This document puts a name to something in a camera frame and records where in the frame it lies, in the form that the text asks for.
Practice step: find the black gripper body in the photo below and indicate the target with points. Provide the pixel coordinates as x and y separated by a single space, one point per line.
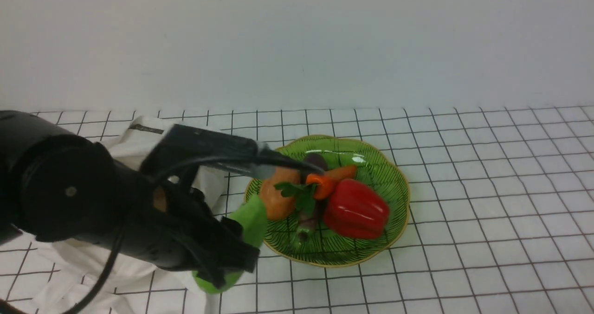
177 231

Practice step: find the green cucumber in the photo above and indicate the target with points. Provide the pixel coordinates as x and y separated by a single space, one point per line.
252 217

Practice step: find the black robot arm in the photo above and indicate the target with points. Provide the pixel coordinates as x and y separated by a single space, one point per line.
57 186

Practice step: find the white cloth bag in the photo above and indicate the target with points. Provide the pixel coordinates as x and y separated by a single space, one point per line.
79 263

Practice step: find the orange potato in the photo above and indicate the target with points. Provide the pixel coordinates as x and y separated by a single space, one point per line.
277 206

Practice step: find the orange carrot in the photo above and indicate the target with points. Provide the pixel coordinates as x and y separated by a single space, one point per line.
325 183

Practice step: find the dark purple eggplant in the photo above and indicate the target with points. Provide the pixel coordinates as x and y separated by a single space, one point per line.
317 161

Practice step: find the red bell pepper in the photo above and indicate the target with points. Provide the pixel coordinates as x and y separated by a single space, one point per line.
354 210

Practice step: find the white checkered tablecloth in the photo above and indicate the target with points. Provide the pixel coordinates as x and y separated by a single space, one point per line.
501 217

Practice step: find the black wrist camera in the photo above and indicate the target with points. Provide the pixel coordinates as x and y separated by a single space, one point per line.
182 143

